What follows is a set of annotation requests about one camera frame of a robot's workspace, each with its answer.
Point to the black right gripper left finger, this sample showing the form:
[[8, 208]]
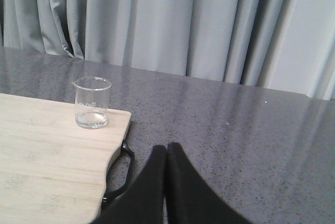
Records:
[[142, 201]]

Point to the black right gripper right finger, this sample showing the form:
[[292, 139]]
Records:
[[188, 198]]

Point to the small glass beaker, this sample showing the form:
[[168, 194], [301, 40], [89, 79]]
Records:
[[91, 101]]

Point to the wooden cutting board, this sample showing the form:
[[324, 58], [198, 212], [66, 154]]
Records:
[[52, 170]]

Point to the grey curtain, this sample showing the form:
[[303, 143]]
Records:
[[286, 45]]

